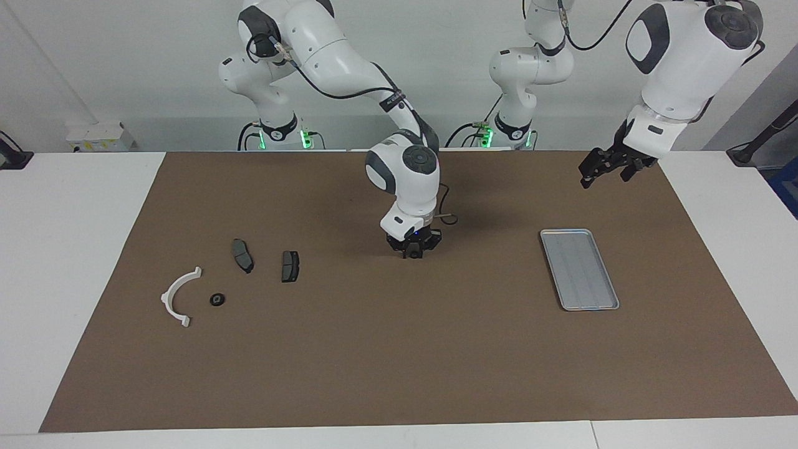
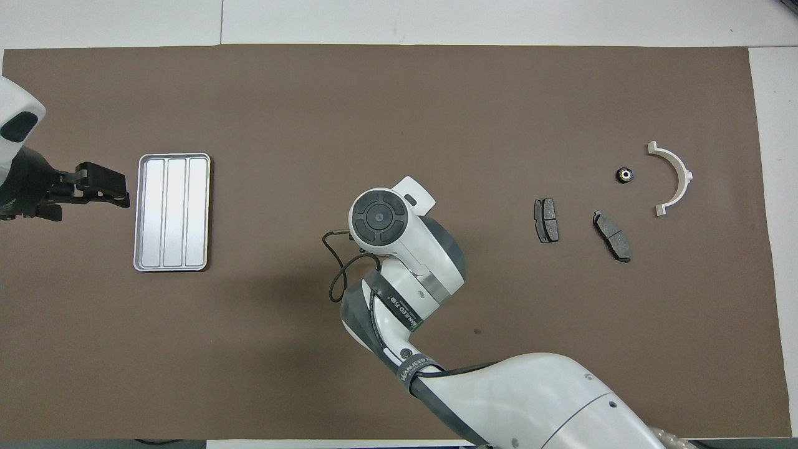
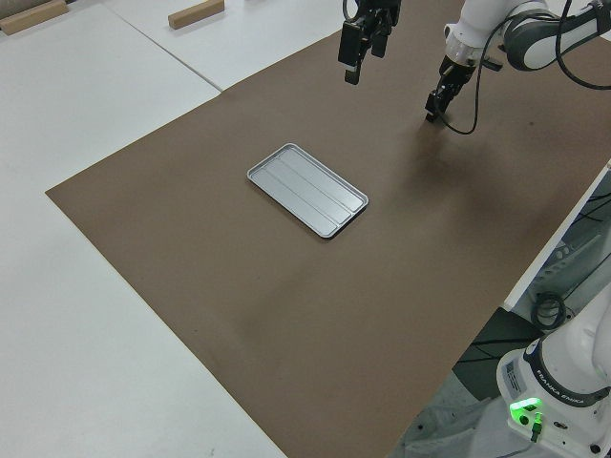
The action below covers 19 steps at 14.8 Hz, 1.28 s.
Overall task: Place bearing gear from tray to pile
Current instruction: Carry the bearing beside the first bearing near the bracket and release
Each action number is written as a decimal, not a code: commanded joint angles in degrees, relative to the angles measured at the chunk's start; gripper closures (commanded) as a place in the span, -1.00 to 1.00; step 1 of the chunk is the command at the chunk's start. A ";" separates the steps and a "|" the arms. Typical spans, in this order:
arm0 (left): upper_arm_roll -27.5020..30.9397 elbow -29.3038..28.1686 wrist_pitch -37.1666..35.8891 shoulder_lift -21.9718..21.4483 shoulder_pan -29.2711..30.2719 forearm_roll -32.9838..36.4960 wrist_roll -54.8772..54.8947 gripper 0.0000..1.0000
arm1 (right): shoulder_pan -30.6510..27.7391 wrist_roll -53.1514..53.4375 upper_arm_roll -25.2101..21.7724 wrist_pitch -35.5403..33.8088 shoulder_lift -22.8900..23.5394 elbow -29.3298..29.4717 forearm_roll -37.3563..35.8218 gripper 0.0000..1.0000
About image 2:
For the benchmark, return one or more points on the silver metal tray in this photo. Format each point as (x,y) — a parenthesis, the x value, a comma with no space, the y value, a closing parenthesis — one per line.
(174,212)

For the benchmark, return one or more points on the brown table mat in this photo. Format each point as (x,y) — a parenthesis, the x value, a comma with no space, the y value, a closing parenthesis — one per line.
(399,125)

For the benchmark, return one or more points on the small black round part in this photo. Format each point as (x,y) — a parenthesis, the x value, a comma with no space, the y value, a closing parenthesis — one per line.
(625,176)

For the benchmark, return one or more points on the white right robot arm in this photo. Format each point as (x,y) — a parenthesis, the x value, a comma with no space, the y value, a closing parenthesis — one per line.
(399,249)

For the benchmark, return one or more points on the short dark grey brake pad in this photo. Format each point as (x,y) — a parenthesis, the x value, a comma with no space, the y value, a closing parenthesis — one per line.
(547,221)

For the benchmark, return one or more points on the white semicircular plastic bracket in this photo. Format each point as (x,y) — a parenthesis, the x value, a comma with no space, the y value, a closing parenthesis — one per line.
(684,178)

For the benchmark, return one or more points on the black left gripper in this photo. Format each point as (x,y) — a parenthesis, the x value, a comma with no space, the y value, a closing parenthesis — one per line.
(31,187)

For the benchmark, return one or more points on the long dark grey brake pad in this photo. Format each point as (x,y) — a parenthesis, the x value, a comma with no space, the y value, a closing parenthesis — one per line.
(614,237)

